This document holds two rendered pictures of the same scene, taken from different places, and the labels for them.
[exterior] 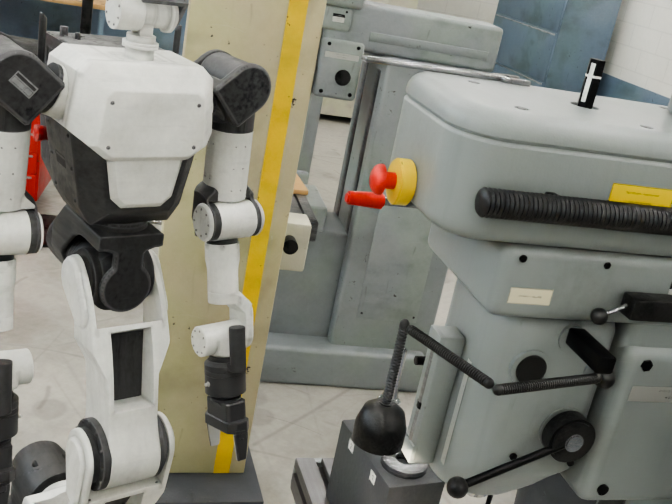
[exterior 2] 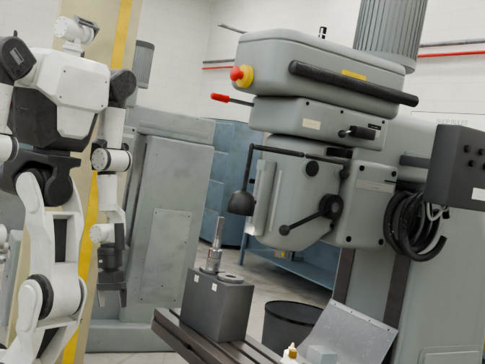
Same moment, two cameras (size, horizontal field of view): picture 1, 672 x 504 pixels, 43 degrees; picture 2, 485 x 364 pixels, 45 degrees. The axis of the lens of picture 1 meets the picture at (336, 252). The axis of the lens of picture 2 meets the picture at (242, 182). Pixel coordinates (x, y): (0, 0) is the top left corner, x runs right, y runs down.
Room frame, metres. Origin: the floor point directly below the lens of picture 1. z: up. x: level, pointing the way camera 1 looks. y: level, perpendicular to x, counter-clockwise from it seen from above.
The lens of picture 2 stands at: (-0.45, 0.27, 1.56)
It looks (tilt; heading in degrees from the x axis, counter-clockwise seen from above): 3 degrees down; 346
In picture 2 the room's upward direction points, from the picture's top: 10 degrees clockwise
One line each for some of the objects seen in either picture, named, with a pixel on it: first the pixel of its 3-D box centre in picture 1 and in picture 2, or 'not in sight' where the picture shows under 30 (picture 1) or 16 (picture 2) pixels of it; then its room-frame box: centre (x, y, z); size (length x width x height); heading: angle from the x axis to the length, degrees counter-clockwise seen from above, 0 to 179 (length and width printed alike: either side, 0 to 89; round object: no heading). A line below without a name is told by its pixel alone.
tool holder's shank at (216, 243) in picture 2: (395, 374); (218, 232); (1.48, -0.16, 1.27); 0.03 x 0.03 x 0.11
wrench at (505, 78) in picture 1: (446, 69); (254, 35); (1.20, -0.10, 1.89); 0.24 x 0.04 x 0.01; 112
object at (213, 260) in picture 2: not in sight; (213, 259); (1.48, -0.16, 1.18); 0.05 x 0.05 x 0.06
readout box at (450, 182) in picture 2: not in sight; (466, 169); (0.92, -0.67, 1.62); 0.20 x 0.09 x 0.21; 109
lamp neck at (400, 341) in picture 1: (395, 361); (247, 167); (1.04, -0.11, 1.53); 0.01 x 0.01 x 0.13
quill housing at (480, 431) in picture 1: (507, 383); (294, 193); (1.15, -0.29, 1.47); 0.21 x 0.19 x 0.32; 19
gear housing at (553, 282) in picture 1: (568, 255); (317, 123); (1.16, -0.32, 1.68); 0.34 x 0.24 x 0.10; 109
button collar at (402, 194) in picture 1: (400, 181); (244, 76); (1.07, -0.06, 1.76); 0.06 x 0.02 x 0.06; 19
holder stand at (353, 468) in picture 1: (382, 486); (216, 301); (1.43, -0.18, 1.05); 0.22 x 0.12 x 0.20; 27
